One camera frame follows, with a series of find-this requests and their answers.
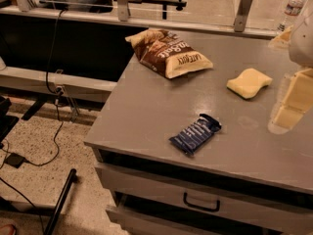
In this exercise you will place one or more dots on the yellow sponge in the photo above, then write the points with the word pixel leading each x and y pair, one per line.
pixel 248 83

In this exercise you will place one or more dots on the metal railing frame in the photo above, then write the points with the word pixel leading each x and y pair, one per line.
pixel 246 18

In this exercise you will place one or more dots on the black drawer handle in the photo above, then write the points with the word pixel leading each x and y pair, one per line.
pixel 198 205

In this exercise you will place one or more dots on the blue rxbar blueberry wrapper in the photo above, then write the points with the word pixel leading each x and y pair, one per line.
pixel 189 139

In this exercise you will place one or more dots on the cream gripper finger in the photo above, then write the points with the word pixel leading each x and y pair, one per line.
pixel 283 38
pixel 295 98

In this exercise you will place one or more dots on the black metal leg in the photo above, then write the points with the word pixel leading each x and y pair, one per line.
pixel 71 178

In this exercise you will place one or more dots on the black power adapter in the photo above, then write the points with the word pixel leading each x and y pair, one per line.
pixel 14 160

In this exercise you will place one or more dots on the brown chip bag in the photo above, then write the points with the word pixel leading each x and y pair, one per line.
pixel 166 53

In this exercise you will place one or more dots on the grey cabinet with drawers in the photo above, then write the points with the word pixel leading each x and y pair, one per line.
pixel 264 181

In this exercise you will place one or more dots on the clear water bottle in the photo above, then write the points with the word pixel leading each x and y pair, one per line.
pixel 291 12

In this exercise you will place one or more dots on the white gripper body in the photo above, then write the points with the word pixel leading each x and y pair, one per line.
pixel 302 43

